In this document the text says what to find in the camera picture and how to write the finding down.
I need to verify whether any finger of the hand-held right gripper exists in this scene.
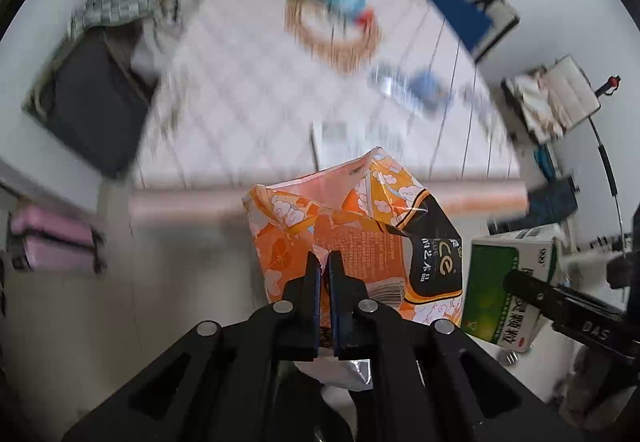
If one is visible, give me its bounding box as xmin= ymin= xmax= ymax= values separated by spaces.
xmin=502 ymin=270 xmax=568 ymax=325

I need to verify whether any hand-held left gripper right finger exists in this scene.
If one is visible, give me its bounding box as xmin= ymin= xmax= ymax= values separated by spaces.
xmin=328 ymin=250 xmax=587 ymax=442

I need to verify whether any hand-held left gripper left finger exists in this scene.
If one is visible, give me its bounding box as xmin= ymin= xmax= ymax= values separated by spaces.
xmin=60 ymin=251 xmax=321 ymax=442

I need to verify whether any green and white carton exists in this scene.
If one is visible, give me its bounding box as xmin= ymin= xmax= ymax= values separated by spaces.
xmin=460 ymin=224 xmax=569 ymax=354

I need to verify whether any orange printed snack bag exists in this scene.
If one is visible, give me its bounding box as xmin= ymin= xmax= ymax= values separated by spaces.
xmin=242 ymin=147 xmax=466 ymax=393

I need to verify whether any dark blue pouch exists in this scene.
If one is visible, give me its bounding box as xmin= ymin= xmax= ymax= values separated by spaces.
xmin=527 ymin=176 xmax=582 ymax=223

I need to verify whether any black crate with paper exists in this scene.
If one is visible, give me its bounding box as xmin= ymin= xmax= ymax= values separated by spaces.
xmin=501 ymin=54 xmax=602 ymax=145

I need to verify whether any white quilted mat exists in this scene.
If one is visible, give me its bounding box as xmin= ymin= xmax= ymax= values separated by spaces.
xmin=132 ymin=0 xmax=524 ymax=189

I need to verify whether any red tipped tool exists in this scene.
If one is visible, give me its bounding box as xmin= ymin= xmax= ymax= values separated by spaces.
xmin=596 ymin=75 xmax=623 ymax=98

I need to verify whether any blue packet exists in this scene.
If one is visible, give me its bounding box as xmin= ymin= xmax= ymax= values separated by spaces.
xmin=407 ymin=68 xmax=457 ymax=115

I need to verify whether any silver packet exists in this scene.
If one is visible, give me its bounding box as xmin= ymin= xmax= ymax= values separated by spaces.
xmin=367 ymin=64 xmax=409 ymax=98

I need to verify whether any pink case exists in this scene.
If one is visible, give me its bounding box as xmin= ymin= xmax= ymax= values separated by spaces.
xmin=8 ymin=207 xmax=103 ymax=247
xmin=11 ymin=238 xmax=107 ymax=275

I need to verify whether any blue board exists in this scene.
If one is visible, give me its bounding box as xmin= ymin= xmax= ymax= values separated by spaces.
xmin=412 ymin=0 xmax=494 ymax=50

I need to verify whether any black cable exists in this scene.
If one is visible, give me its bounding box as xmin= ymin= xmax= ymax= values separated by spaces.
xmin=589 ymin=117 xmax=627 ymax=250

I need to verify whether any woven wicker ring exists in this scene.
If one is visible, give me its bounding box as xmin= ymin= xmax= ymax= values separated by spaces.
xmin=283 ymin=0 xmax=382 ymax=73

